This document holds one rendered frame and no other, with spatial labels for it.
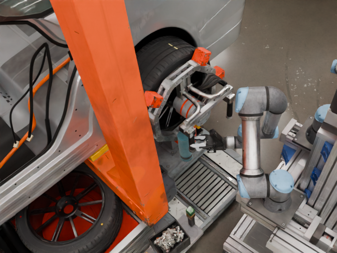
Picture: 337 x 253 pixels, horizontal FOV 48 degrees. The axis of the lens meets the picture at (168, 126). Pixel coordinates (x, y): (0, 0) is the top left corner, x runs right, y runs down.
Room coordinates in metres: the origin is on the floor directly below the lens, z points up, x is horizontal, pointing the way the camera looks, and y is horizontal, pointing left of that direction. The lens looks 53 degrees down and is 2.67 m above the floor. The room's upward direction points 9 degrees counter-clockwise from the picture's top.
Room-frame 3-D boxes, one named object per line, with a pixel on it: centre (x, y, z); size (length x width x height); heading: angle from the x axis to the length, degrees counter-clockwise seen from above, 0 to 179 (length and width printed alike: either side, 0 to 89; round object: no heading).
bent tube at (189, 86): (1.51, -0.27, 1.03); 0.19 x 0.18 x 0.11; 37
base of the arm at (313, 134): (1.17, -0.85, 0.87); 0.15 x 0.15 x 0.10
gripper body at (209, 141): (1.23, -0.26, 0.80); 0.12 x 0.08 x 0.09; 82
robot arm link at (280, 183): (0.82, -0.49, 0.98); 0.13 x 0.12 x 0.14; 82
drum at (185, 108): (1.49, -0.16, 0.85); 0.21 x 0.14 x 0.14; 37
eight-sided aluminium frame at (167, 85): (1.54, -0.12, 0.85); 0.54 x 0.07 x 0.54; 127
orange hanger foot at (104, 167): (1.28, 0.39, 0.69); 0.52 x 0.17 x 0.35; 37
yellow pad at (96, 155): (1.41, 0.49, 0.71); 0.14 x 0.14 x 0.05; 37
